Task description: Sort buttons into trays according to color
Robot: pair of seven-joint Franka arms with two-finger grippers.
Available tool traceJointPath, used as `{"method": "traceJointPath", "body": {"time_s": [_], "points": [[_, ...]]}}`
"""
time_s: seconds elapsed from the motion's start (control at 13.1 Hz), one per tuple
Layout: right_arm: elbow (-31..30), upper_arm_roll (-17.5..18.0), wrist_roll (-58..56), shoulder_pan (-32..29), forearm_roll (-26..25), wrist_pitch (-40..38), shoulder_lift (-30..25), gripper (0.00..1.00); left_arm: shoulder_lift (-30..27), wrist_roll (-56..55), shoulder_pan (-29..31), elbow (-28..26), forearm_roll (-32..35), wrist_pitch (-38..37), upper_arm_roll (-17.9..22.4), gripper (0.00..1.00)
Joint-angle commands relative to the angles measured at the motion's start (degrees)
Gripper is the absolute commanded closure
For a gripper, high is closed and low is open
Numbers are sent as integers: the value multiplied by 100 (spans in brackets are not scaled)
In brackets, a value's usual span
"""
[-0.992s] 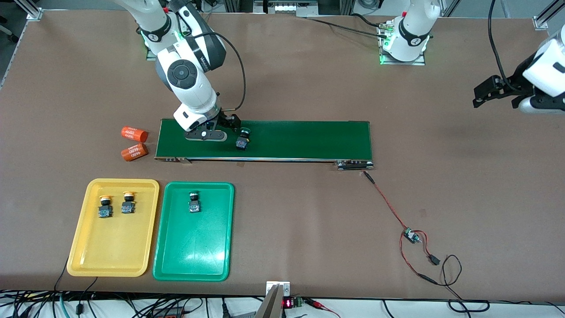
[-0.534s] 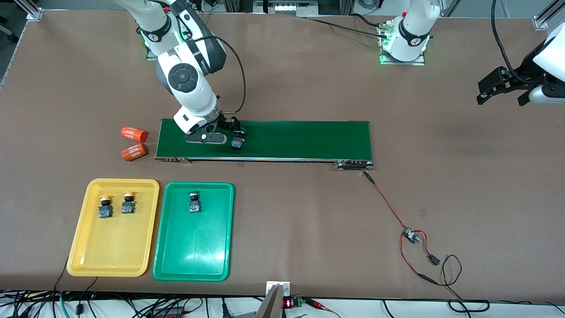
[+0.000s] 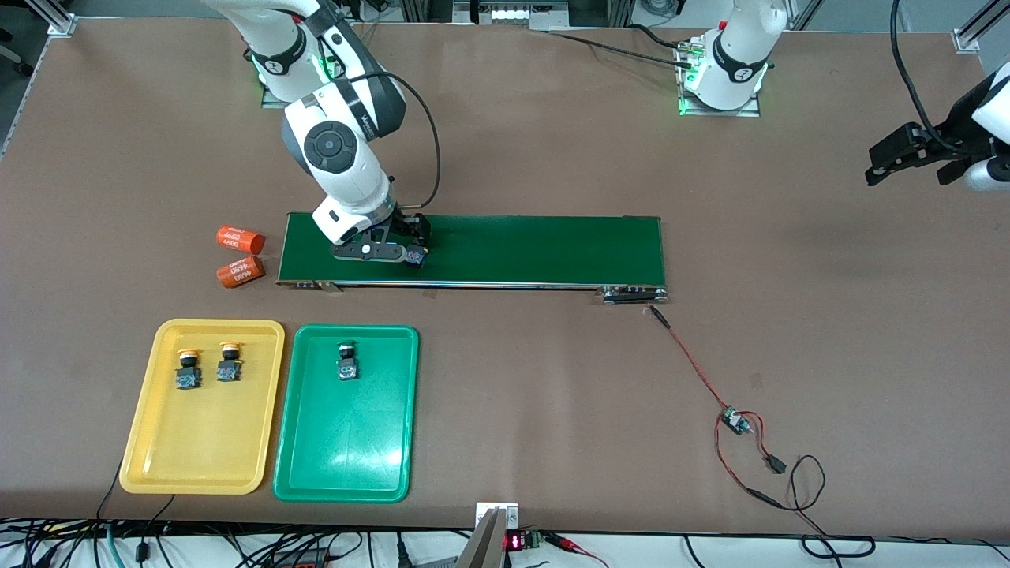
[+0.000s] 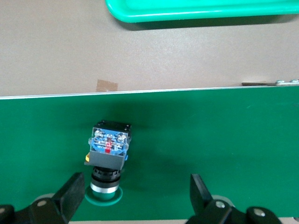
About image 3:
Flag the red clip lead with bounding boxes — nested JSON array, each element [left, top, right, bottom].
[[544, 533, 612, 568]]

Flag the black cable with plug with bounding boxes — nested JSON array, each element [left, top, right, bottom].
[[136, 495, 176, 562]]

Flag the green plastic tray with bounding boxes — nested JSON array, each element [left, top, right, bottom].
[[272, 323, 420, 503]]

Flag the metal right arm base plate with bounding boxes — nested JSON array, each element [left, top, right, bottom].
[[260, 24, 354, 110]]

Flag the aluminium frame rack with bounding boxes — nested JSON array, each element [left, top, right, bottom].
[[398, 0, 636, 32]]

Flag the black table cable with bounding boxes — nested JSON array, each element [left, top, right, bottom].
[[544, 24, 699, 70]]

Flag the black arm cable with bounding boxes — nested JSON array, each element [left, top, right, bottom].
[[339, 69, 441, 215], [889, 0, 963, 157]]

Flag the lit control box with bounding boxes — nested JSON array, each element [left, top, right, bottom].
[[454, 0, 570, 31]]

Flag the orange cylinder printed 4680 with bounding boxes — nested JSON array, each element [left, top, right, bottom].
[[216, 226, 266, 255], [216, 256, 264, 290]]

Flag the black cable loop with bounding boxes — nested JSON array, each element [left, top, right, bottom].
[[746, 454, 877, 561]]

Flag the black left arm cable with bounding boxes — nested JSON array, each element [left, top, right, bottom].
[[889, 0, 963, 157]]

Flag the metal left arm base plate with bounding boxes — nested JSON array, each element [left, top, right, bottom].
[[675, 43, 762, 118]]

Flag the metal bracket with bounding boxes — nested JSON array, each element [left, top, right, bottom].
[[456, 502, 520, 568]]

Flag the red wire black connector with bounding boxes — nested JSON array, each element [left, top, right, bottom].
[[713, 410, 788, 494]]

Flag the yellow plastic tray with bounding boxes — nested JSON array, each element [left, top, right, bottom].
[[118, 318, 286, 495]]

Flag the yellow push button switch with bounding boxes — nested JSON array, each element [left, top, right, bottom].
[[216, 342, 244, 384], [174, 348, 203, 391]]

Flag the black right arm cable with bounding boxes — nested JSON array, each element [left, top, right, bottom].
[[339, 69, 441, 215]]

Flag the green conveyor belt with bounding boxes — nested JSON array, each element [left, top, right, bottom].
[[276, 211, 669, 305]]

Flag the aluminium profile post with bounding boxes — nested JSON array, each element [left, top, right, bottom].
[[22, 0, 77, 37], [952, 0, 1010, 54]]

